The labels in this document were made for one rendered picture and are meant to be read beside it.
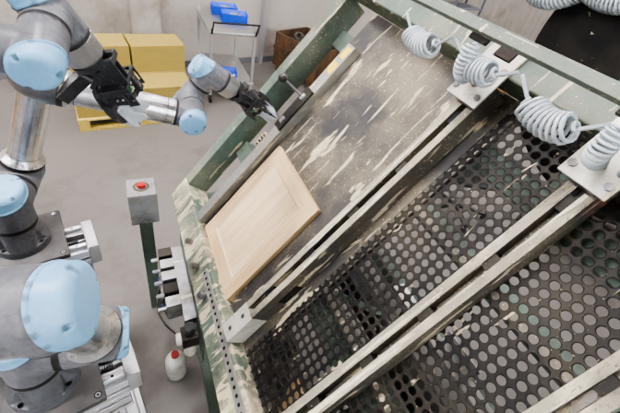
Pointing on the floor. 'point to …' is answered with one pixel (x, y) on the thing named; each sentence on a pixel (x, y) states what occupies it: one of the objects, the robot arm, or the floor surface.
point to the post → (149, 259)
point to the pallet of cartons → (125, 48)
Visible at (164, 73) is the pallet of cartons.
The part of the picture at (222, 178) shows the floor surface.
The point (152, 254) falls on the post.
